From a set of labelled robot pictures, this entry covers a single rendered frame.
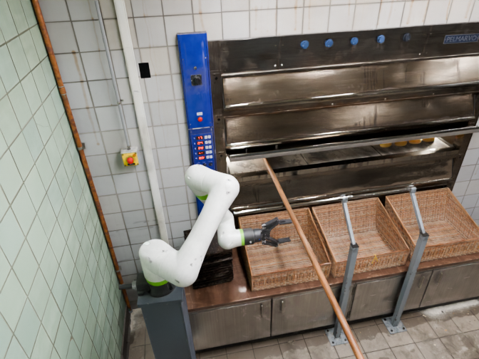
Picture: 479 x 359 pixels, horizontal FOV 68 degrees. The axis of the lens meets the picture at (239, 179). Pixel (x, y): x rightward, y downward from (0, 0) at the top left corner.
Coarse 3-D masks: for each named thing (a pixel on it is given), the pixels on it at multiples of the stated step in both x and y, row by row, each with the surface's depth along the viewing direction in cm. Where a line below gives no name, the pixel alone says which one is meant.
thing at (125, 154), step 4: (124, 148) 221; (132, 148) 220; (136, 148) 220; (120, 152) 216; (124, 152) 216; (128, 152) 217; (132, 152) 217; (136, 152) 218; (124, 156) 217; (128, 156) 218; (132, 156) 218; (136, 156) 219; (124, 160) 219; (136, 160) 220; (124, 164) 220; (128, 164) 221; (132, 164) 221; (136, 164) 222
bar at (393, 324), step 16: (368, 192) 232; (384, 192) 232; (256, 208) 221; (272, 208) 222; (416, 208) 234; (352, 240) 224; (352, 256) 226; (416, 256) 238; (352, 272) 234; (400, 304) 266; (336, 320) 265; (384, 320) 284; (400, 320) 285; (336, 336) 272
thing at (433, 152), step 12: (384, 156) 269; (396, 156) 269; (408, 156) 268; (420, 156) 270; (432, 156) 273; (288, 168) 259; (300, 168) 258; (312, 168) 258; (324, 168) 260; (336, 168) 262; (240, 180) 252; (252, 180) 254
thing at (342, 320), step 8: (264, 160) 264; (272, 176) 246; (280, 192) 229; (288, 208) 216; (296, 224) 203; (304, 240) 192; (304, 248) 189; (312, 256) 182; (312, 264) 179; (320, 272) 173; (320, 280) 170; (328, 288) 165; (328, 296) 162; (336, 304) 158; (336, 312) 155; (344, 320) 151; (344, 328) 148; (352, 336) 145; (352, 344) 142; (360, 352) 139
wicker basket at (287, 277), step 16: (304, 208) 272; (240, 224) 261; (256, 224) 269; (288, 224) 274; (304, 224) 276; (320, 240) 253; (256, 256) 267; (272, 256) 267; (288, 256) 266; (304, 256) 266; (320, 256) 258; (256, 272) 254; (272, 272) 235; (288, 272) 238; (304, 272) 241; (256, 288) 241
